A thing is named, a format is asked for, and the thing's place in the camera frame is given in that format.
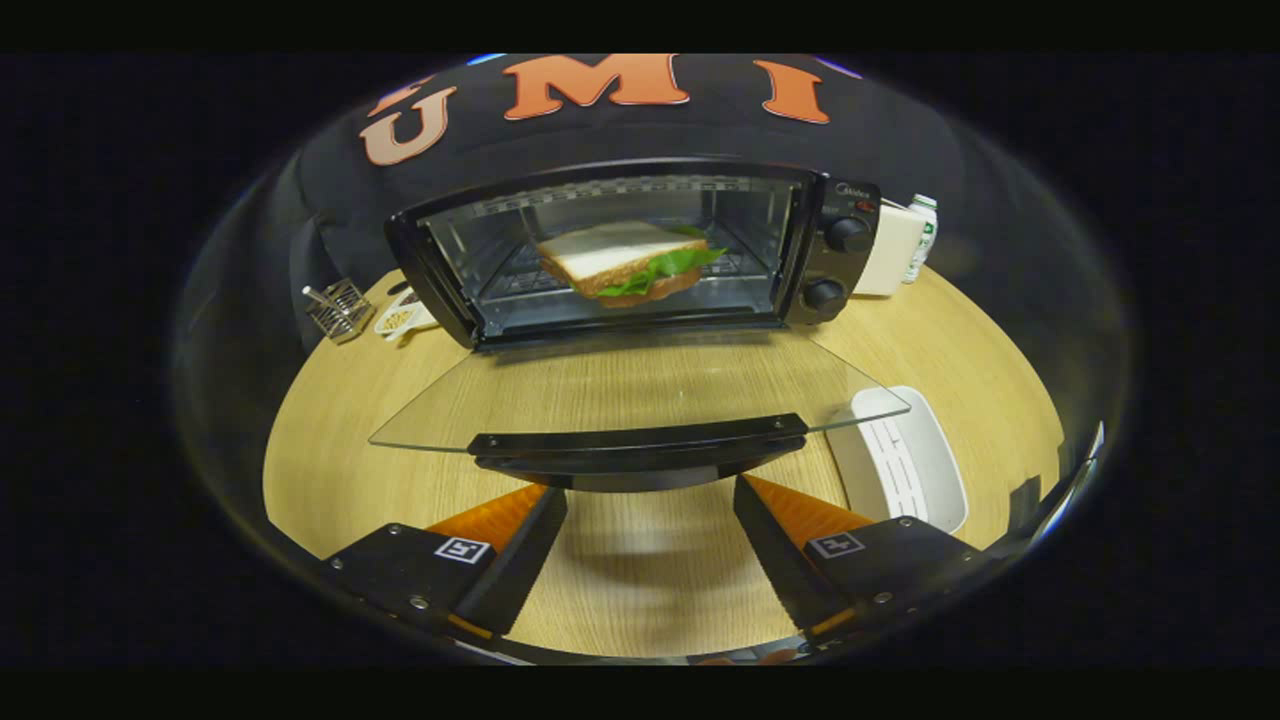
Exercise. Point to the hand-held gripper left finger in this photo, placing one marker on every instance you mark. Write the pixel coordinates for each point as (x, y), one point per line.
(520, 560)

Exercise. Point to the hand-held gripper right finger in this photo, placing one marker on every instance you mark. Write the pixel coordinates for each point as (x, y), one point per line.
(780, 560)

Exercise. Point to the black toaster oven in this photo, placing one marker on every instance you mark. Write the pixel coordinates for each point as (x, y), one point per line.
(845, 265)

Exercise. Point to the lettuce sandwich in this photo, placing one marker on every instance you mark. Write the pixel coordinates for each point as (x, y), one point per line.
(615, 255)

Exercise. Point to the white pop-up toaster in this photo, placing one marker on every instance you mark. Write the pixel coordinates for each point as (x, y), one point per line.
(885, 255)

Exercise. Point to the white ribbed tray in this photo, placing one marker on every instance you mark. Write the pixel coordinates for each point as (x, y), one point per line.
(910, 465)

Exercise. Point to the small white dish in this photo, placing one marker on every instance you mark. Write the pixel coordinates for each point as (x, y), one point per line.
(400, 318)

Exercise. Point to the white green-label bottle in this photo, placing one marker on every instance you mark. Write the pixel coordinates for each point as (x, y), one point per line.
(925, 235)

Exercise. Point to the black backdrop cloth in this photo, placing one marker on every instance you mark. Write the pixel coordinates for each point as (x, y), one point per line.
(700, 140)

